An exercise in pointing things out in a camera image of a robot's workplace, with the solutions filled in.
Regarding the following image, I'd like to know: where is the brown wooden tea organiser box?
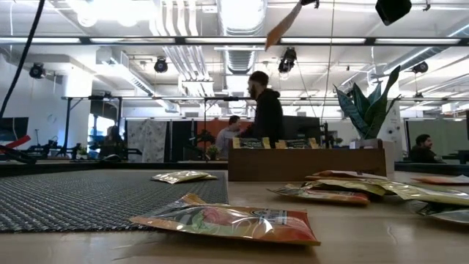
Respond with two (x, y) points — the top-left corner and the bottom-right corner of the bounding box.
(226, 141), (388, 183)

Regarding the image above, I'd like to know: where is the black ceiling spotlight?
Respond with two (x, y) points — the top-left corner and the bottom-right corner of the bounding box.
(28, 62), (47, 80)
(410, 60), (429, 75)
(152, 56), (169, 74)
(277, 46), (298, 74)

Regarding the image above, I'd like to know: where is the snake plant in white pot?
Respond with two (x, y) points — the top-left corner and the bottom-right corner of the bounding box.
(333, 65), (403, 175)

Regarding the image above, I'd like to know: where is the standing person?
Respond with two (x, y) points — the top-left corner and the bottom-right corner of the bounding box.
(240, 70), (286, 150)

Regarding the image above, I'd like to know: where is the black beam with light strips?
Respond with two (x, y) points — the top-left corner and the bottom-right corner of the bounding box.
(0, 35), (469, 48)

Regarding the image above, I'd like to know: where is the grey partition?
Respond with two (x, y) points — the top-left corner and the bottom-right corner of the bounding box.
(404, 117), (469, 165)

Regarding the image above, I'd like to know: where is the orange partition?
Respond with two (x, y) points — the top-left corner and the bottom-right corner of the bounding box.
(196, 119), (257, 151)

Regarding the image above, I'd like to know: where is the black partition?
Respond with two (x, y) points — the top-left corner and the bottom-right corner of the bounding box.
(170, 120), (198, 162)

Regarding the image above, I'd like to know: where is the white patterned curtain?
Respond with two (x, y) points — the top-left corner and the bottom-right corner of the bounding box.
(125, 119), (169, 164)

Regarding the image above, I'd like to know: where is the grey woven placemat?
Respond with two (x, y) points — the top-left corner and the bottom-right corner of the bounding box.
(0, 170), (230, 234)

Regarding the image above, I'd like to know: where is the red bar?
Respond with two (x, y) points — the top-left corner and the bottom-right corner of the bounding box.
(0, 134), (33, 151)

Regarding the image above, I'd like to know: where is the black aluminium rig frame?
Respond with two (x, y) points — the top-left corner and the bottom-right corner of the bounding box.
(0, 160), (469, 178)

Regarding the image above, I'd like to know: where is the background black rig frame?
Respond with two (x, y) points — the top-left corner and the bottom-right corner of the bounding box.
(60, 94), (261, 162)

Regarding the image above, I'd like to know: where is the thick black hanging cable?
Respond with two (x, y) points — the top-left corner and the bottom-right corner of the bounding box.
(0, 0), (46, 119)

